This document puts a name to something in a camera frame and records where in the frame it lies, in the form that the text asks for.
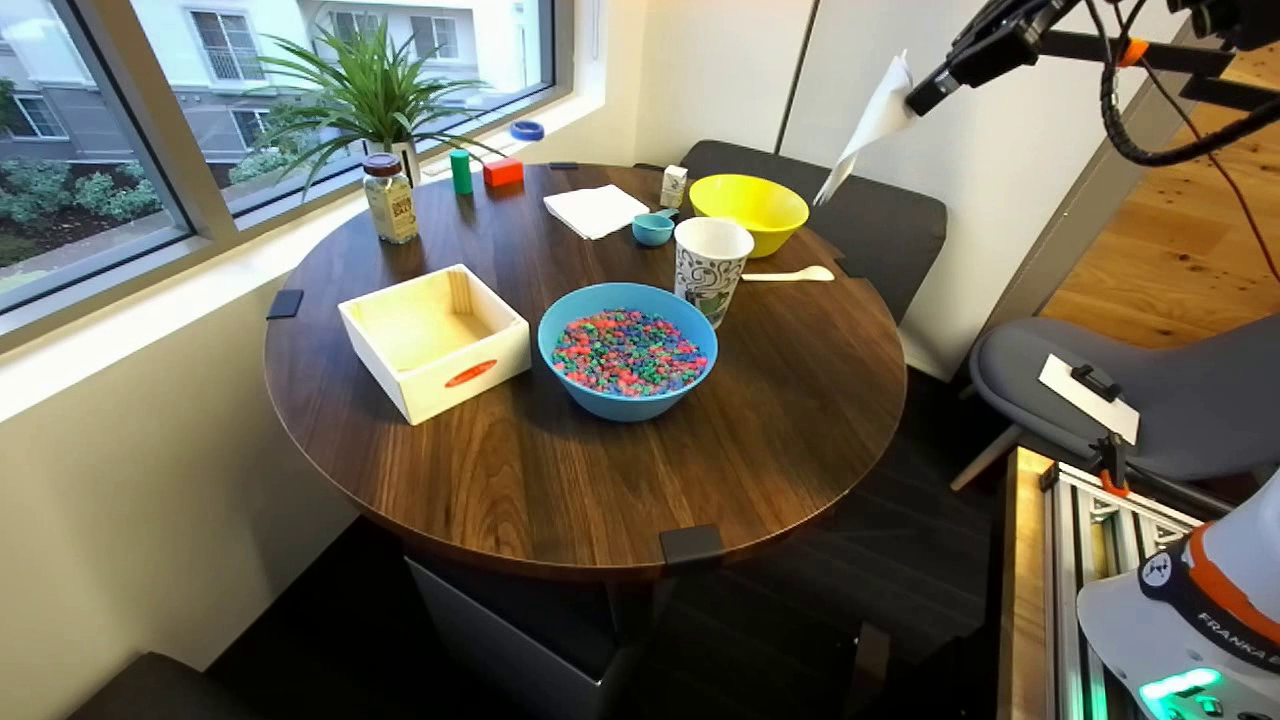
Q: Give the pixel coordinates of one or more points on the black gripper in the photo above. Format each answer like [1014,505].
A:
[1043,25]

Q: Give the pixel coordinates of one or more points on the small teal cup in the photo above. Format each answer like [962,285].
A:
[650,231]

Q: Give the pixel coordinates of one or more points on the folded white napkin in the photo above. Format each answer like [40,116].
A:
[592,210]

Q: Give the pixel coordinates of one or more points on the green spiky houseplant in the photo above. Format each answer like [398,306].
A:
[363,86]

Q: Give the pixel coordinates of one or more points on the glass jar with dark lid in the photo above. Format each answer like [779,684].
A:
[395,207]

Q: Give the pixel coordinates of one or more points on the yellow plastic bowl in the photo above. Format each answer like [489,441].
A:
[745,207]

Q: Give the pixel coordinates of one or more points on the blue round lid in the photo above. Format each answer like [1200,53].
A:
[528,130]

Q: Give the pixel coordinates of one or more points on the grey chair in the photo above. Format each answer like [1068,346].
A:
[1200,402]

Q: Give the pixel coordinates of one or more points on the blue bowl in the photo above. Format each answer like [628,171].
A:
[626,406]

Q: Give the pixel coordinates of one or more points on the dark sofa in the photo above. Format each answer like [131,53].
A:
[880,242]

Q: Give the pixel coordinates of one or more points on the white cloth napkin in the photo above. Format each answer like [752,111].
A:
[867,133]

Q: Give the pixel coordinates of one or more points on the colourful beads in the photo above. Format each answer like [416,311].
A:
[626,355]

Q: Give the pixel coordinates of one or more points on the white paper tag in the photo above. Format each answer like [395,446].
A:
[1084,399]

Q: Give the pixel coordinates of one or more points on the small white letter block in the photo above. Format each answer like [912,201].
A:
[675,185]

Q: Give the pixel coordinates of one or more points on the white plastic spoon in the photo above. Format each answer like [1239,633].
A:
[793,275]

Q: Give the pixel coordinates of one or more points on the small black table tag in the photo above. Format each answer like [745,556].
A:
[694,546]
[286,306]

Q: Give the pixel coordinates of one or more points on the dark box under table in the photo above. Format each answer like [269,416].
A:
[521,652]

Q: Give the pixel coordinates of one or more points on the aluminium frame rail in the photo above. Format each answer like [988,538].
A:
[1065,586]

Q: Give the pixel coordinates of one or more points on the patterned paper cup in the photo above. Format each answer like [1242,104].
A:
[711,275]

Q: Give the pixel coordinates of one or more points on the orange block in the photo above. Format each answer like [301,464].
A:
[507,177]

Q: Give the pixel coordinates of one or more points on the white building outside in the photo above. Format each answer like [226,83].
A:
[55,104]

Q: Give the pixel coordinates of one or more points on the window frame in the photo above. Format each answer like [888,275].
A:
[135,120]

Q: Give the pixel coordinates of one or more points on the green cylinder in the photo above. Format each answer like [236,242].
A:
[462,175]

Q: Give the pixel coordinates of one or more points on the cream wooden box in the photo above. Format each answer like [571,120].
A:
[425,366]

